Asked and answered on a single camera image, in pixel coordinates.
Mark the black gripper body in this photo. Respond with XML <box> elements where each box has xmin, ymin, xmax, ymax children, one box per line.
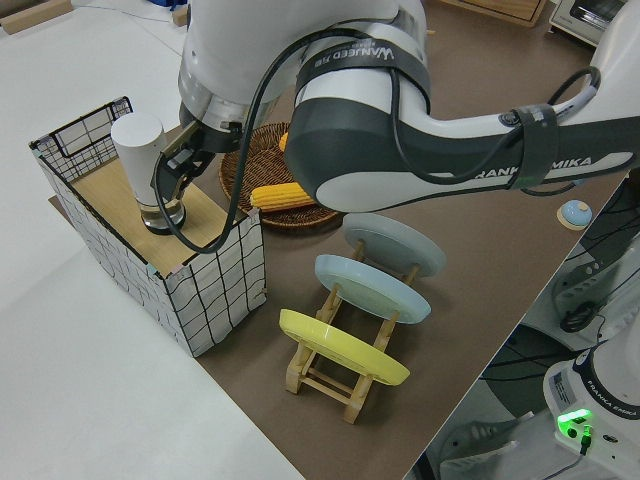
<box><xmin>162</xmin><ymin>107</ymin><xmax>246</xmax><ymax>171</ymax></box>

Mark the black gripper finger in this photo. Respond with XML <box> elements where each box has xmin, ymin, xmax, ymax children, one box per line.
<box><xmin>170</xmin><ymin>177</ymin><xmax>195</xmax><ymax>204</ymax></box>
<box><xmin>155</xmin><ymin>155</ymin><xmax>201</xmax><ymax>187</ymax></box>

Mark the brown wicker basket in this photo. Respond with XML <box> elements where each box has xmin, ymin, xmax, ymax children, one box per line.
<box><xmin>218</xmin><ymin>122</ymin><xmax>342</xmax><ymax>230</ymax></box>

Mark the light blue plate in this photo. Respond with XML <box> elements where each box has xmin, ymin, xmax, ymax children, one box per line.
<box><xmin>314</xmin><ymin>254</ymin><xmax>432</xmax><ymax>325</ymax></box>

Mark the tan cardboard piece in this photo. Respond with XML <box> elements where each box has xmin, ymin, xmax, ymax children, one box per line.
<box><xmin>0</xmin><ymin>0</ymin><xmax>71</xmax><ymax>35</ymax></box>

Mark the grey plate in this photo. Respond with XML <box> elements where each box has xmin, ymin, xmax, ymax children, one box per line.
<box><xmin>343</xmin><ymin>213</ymin><xmax>447</xmax><ymax>280</ymax></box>

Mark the yellow plate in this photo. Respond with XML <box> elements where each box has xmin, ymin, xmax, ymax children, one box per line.
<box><xmin>278</xmin><ymin>308</ymin><xmax>411</xmax><ymax>386</ymax></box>

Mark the wooden plate rack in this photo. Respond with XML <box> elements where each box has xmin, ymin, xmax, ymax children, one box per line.
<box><xmin>285</xmin><ymin>239</ymin><xmax>421</xmax><ymax>425</ymax></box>

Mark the wooden cabinet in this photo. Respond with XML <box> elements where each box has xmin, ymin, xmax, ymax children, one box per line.
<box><xmin>437</xmin><ymin>0</ymin><xmax>550</xmax><ymax>27</ymax></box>

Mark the small blue round bell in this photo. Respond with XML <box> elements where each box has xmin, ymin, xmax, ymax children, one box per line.
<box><xmin>557</xmin><ymin>199</ymin><xmax>594</xmax><ymax>231</ymax></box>

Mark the white toaster oven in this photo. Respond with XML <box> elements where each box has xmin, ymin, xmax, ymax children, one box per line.
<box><xmin>549</xmin><ymin>0</ymin><xmax>626</xmax><ymax>47</ymax></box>

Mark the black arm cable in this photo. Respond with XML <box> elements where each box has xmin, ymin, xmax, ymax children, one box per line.
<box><xmin>149</xmin><ymin>22</ymin><xmax>604</xmax><ymax>254</ymax></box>

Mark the wire grid wooden shelf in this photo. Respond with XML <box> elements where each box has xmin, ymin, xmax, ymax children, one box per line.
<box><xmin>28</xmin><ymin>95</ymin><xmax>267</xmax><ymax>359</ymax></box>

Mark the black base cable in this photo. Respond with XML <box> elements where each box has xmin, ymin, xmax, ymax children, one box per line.
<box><xmin>544</xmin><ymin>422</ymin><xmax>597</xmax><ymax>480</ymax></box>

